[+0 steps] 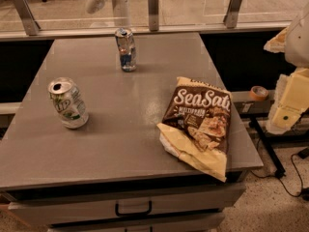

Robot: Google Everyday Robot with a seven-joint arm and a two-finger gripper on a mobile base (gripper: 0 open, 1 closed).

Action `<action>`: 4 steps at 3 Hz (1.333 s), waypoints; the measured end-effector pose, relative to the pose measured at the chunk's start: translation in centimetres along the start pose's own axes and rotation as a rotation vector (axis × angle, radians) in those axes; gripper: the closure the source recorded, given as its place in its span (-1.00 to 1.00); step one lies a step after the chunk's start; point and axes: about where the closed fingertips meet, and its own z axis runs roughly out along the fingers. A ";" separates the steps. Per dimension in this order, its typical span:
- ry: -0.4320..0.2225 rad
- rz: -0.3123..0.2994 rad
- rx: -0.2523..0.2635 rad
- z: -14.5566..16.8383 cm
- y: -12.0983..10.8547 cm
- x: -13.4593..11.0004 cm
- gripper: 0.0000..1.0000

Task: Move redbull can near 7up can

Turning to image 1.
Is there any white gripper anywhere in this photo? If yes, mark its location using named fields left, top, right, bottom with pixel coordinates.
left=266, top=68, right=309, bottom=134

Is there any Red Bull can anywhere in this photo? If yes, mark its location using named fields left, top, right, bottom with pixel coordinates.
left=115, top=28, right=136, bottom=73

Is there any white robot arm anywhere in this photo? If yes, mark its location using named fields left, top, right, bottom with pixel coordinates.
left=264, top=4, right=309, bottom=134

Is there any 7up can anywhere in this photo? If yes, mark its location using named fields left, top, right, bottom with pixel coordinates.
left=47, top=77, right=89, bottom=130

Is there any tape roll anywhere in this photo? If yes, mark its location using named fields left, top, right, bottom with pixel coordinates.
left=249, top=86, right=268, bottom=102

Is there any black stand leg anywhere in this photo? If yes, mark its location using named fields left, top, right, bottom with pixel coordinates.
left=249, top=116, right=286, bottom=179

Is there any Sea Salt chips bag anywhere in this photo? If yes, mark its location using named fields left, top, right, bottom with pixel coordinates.
left=157, top=77, right=232, bottom=182

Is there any lower drawer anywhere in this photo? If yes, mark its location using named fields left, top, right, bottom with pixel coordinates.
left=47, top=213, right=225, bottom=232

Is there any black cable on floor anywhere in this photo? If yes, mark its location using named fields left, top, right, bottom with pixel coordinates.
left=250, top=152, right=309, bottom=199

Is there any right metal railing bracket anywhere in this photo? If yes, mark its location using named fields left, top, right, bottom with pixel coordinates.
left=223, top=0, right=242, bottom=28

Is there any metal railing bracket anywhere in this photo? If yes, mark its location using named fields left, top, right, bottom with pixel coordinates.
left=12, top=0, right=41, bottom=36
left=148, top=0, right=159, bottom=32
left=223, top=0, right=242, bottom=28

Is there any middle metal railing bracket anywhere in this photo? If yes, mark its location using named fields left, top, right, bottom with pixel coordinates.
left=148, top=0, right=159, bottom=32

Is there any upper drawer with handle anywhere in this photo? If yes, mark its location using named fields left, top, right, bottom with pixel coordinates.
left=9, top=183, right=245, bottom=225

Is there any left metal railing bracket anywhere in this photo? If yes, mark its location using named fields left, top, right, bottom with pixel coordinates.
left=12, top=0, right=41, bottom=36

